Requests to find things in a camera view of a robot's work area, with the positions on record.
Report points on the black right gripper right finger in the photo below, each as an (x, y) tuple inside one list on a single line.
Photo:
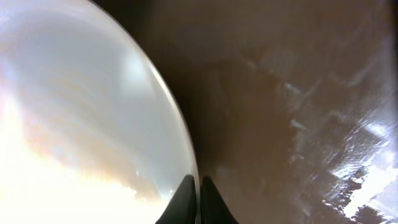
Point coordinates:
[(212, 206)]

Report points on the brown plastic tray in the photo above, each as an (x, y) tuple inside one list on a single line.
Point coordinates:
[(291, 104)]

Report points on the cream plate with ketchup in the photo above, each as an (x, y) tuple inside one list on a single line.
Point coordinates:
[(90, 133)]

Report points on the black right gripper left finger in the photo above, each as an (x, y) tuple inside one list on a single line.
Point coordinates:
[(182, 208)]

